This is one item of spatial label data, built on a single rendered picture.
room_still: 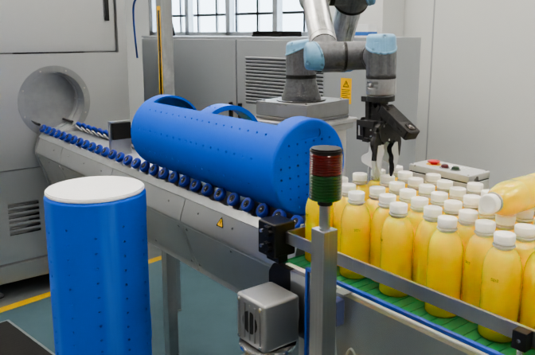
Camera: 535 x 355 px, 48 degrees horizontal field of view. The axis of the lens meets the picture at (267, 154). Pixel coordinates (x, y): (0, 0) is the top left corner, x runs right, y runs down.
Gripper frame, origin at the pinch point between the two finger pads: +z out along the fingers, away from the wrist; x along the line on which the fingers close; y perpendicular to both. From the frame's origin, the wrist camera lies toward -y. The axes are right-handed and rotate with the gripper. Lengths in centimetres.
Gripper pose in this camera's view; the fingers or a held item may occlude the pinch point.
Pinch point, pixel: (386, 173)
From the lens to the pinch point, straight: 157.8
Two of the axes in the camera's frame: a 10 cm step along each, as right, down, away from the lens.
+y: -6.2, -1.4, 7.7
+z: 0.3, 9.8, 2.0
